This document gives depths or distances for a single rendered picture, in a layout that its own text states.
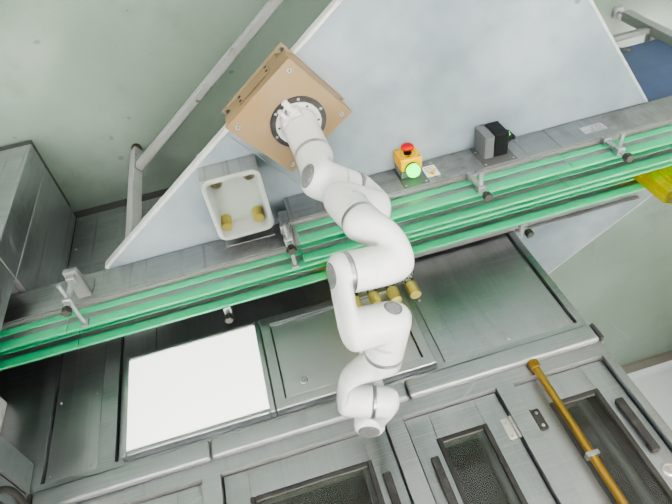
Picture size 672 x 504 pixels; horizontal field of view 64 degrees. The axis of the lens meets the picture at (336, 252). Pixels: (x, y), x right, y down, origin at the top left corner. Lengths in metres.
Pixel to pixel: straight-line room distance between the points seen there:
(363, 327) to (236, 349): 0.75
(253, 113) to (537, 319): 1.03
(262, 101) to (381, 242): 0.56
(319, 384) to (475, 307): 0.55
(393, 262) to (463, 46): 0.82
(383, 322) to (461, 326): 0.69
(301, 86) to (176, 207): 0.56
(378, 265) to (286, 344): 0.70
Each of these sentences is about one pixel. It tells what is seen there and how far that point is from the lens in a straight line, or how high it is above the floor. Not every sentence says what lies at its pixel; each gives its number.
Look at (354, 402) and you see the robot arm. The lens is 1.25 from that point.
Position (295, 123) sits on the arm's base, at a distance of 1.42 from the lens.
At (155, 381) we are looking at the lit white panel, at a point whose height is 1.10.
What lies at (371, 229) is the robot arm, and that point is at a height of 1.36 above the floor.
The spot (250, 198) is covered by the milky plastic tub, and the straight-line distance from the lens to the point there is 1.70.
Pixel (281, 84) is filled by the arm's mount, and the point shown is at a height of 0.86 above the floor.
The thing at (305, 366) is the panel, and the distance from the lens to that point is 1.62.
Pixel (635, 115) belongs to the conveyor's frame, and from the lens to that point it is 2.10.
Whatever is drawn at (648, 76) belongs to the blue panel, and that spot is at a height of 0.58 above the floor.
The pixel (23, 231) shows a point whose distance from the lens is 2.08.
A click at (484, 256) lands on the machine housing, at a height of 0.95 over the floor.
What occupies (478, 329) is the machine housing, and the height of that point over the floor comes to 1.23.
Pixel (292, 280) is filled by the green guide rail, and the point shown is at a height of 0.94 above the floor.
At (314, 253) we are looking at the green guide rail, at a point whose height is 0.95.
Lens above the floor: 2.15
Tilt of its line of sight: 46 degrees down
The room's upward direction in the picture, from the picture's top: 159 degrees clockwise
